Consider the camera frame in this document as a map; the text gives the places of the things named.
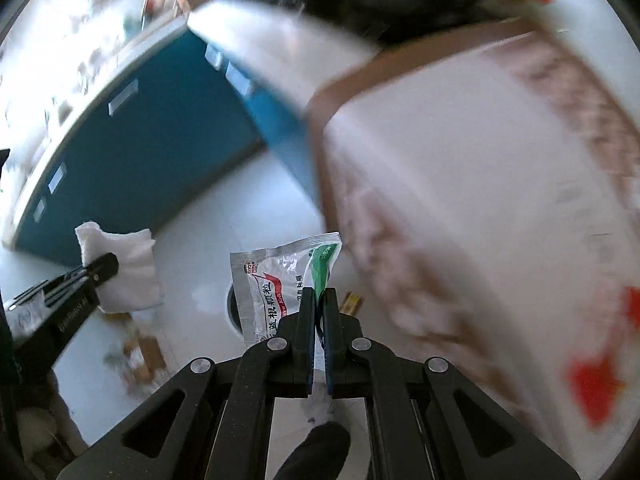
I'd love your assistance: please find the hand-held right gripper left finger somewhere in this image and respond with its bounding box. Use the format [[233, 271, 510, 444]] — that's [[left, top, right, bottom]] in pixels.
[[57, 287, 317, 480]]

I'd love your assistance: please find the checked brown counter cover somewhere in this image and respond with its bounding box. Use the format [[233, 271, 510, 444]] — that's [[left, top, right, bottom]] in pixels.
[[305, 19, 640, 433]]

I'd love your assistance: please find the white paper tissue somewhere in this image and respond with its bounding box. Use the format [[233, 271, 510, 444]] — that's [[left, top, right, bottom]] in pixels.
[[75, 221, 165, 314]]

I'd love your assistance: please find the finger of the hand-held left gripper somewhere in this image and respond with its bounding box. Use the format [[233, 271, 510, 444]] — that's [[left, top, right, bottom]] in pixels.
[[42, 252, 120, 308]]

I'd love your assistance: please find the brown cardboard box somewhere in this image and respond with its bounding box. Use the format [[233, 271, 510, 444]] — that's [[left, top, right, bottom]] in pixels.
[[119, 334, 167, 382]]

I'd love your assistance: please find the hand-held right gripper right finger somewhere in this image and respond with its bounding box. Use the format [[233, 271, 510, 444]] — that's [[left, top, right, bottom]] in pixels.
[[322, 287, 583, 480]]

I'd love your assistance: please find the blue sink cabinet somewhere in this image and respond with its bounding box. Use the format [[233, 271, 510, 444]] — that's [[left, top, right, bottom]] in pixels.
[[14, 26, 267, 269]]

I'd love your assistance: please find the grey round trash bin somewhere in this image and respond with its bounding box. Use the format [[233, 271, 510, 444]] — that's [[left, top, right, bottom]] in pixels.
[[226, 282, 249, 337]]

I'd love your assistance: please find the blue stove cabinet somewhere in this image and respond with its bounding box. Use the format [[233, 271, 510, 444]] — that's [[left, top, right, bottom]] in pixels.
[[204, 40, 322, 213]]

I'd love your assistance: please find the silver sachet with green corner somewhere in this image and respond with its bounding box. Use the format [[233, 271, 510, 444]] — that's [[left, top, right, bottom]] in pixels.
[[230, 232, 344, 396]]

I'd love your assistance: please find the person's left hand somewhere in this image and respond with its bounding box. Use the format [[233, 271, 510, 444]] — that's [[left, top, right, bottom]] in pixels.
[[15, 405, 58, 463]]

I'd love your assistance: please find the black cooktop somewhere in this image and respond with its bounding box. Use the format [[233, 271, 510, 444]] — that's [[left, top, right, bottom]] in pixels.
[[260, 0, 506, 47]]

